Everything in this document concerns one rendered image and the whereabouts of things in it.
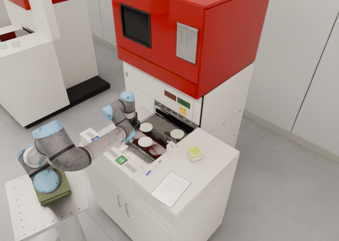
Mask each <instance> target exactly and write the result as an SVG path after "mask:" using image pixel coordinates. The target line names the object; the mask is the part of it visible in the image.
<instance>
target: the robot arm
mask: <svg viewBox="0 0 339 241"><path fill-rule="evenodd" d="M102 114H103V116H104V118H105V119H106V120H108V121H109V120H112V122H113V123H114V125H115V126H116V128H115V129H113V130H111V131H110V132H108V133H106V134H104V135H103V136H101V137H99V138H98V139H96V140H94V141H92V142H91V143H89V144H87V145H86V146H84V147H82V146H80V147H78V148H76V146H75V144H74V143H73V141H72V140H71V138H70V137H69V135H68V134H67V132H66V130H65V129H64V127H63V125H62V124H61V123H60V122H59V121H58V120H54V121H52V122H50V123H48V124H46V125H44V126H42V127H40V128H38V129H36V130H34V131H33V132H32V134H33V137H34V138H35V142H34V144H31V145H28V146H26V147H25V148H23V149H22V150H21V151H19V152H18V153H17V159H18V161H19V162H20V163H21V165H22V166H23V168H24V169H25V171H26V173H27V174H28V176H29V177H30V179H31V180H32V182H33V184H34V187H35V188H36V190H37V191H39V192H41V193H45V194H49V193H53V192H55V191H56V190H57V189H58V188H59V187H60V186H61V184H62V180H63V178H62V174H61V173H60V171H59V170H62V171H79V170H83V169H85V168H86V167H88V166H89V165H90V164H91V163H92V161H93V160H94V159H96V158H97V157H99V156H100V155H102V154H103V153H104V152H106V151H107V150H109V149H110V148H112V147H113V146H115V145H116V144H118V143H119V142H121V141H122V140H125V141H126V142H127V141H128V142H130V143H132V142H133V140H134V138H135V137H136V136H137V133H136V132H135V131H136V130H137V129H139V128H140V126H139V125H138V124H140V121H139V120H138V116H137V112H136V111H135V98H134V94H133V93H132V92H131V91H124V92H122V93H121V94H120V99H118V100H117V101H115V102H113V103H111V104H108V105H107V106H106V107H104V108H103V109H102ZM137 121H138V122H137ZM138 126H139V127H138ZM47 158H48V159H49V160H50V162H51V164H52V165H53V166H54V167H55V168H53V167H51V165H50V164H49V162H48V160H47ZM56 168H57V169H59V170H57V169H56Z"/></svg>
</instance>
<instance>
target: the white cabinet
mask: <svg viewBox="0 0 339 241"><path fill-rule="evenodd" d="M235 170H236V167H235V168H234V169H233V170H232V171H231V172H230V173H229V174H228V175H227V176H226V177H225V179H224V180H223V181H222V182H221V183H220V184H219V185H218V186H217V187H216V188H215V189H214V190H213V191H212V192H211V193H210V194H209V195H208V196H207V197H206V198H205V199H204V200H203V201H202V202H201V203H200V204H199V206H198V207H197V208H196V209H195V210H194V211H193V212H192V213H191V214H190V215H189V216H188V217H187V218H186V219H185V220H184V221H183V222H182V223H181V224H180V225H179V226H178V227H177V228H176V229H174V228H173V227H172V226H171V225H169V224H168V223H167V222H166V221H165V220H164V219H163V218H162V217H160V216H159V215H158V214H157V213H156V212H155V211H154V210H153V209H152V208H150V207H149V206H148V205H147V204H146V203H145V202H144V201H143V200H141V199H140V198H139V197H138V196H137V195H136V194H135V193H133V192H132V191H130V190H129V189H128V188H127V187H126V186H125V185H124V184H123V183H122V182H120V181H119V180H118V179H117V178H116V177H115V176H114V175H113V174H111V173H110V172H109V171H108V170H107V169H106V168H105V167H104V166H103V165H101V164H100V163H99V162H98V161H97V160H96V159H94V160H93V161H92V163H91V164H90V165H89V166H88V167H86V172H87V175H88V179H89V182H90V186H91V190H92V193H93V197H94V200H95V202H96V203H97V204H98V205H99V206H100V207H101V208H102V209H103V211H104V212H105V213H106V214H107V215H108V216H109V217H110V218H111V219H112V220H113V221H114V222H115V223H116V224H117V225H118V226H119V227H120V228H121V229H122V230H123V231H124V232H125V233H126V234H127V235H128V236H129V237H130V238H131V239H132V240H133V241H207V240H208V239H209V238H210V237H211V235H212V234H213V233H214V232H215V231H216V229H217V228H218V227H219V226H220V225H221V223H222V220H223V216H224V212H225V208H226V205H227V201H228V197H229V194H230V190H231V186H232V182H233V178H234V174H235Z"/></svg>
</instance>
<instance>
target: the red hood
mask: <svg viewBox="0 0 339 241"><path fill-rule="evenodd" d="M111 2H112V11H113V16H114V25H115V33H116V42H117V51H118V58H119V59H121V60H122V61H124V62H126V63H128V64H130V65H132V66H134V67H136V68H138V69H140V70H141V71H143V72H145V73H147V74H149V75H151V76H153V77H155V78H157V79H158V80H160V81H162V82H164V83H166V84H168V85H170V86H172V87H174V88H176V89H177V90H179V91H181V92H183V93H185V94H187V95H189V96H191V97H193V98H194V99H196V100H198V99H199V98H201V97H202V96H204V95H205V94H207V93H208V92H209V91H211V90H212V89H214V88H215V87H217V86H218V85H220V84H221V83H223V82H224V81H226V80H227V79H229V78H230V77H232V76H233V75H234V74H236V73H237V72H239V71H240V70H242V69H243V68H245V67H246V66H248V65H249V64H251V63H252V62H254V61H255V59H256V54H257V50H258V46H259V41H260V37H261V33H262V29H263V24H264V20H265V16H266V12H267V7H268V3H269V0H111Z"/></svg>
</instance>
